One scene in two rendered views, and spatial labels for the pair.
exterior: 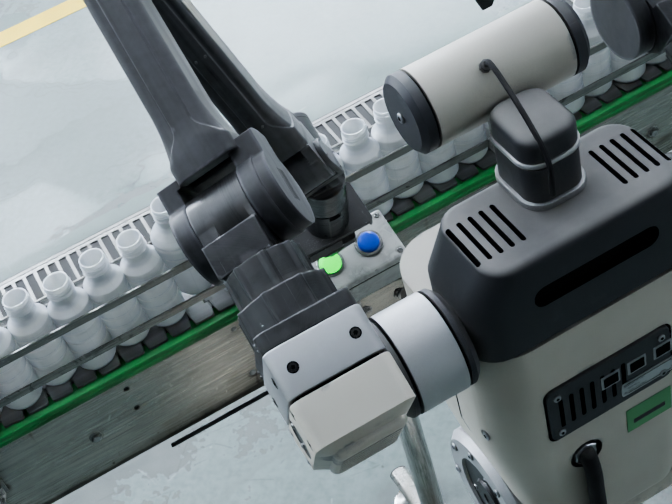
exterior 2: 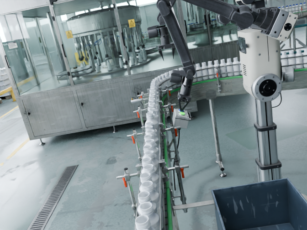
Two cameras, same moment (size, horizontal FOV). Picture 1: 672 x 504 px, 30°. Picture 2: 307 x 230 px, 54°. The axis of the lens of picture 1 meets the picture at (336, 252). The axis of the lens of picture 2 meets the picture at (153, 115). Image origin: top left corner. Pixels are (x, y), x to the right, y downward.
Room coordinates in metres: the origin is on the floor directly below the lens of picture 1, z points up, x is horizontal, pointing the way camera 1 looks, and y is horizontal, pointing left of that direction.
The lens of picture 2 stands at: (0.81, 1.61, 1.65)
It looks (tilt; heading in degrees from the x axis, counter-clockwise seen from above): 17 degrees down; 289
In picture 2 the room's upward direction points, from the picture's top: 11 degrees counter-clockwise
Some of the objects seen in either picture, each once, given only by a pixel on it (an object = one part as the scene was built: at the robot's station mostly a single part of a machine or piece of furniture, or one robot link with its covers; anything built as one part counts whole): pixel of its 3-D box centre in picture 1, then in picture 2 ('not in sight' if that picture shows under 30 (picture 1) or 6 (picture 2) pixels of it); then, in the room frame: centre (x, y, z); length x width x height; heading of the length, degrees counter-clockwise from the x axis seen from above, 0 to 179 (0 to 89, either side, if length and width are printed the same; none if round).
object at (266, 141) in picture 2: not in sight; (267, 154); (0.75, -0.17, 0.74); 0.11 x 0.11 x 0.40; 15
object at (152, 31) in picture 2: not in sight; (156, 27); (1.32, -0.24, 1.60); 0.12 x 0.09 x 0.12; 16
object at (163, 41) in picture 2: not in sight; (165, 41); (1.28, -0.26, 1.51); 0.10 x 0.07 x 0.07; 15
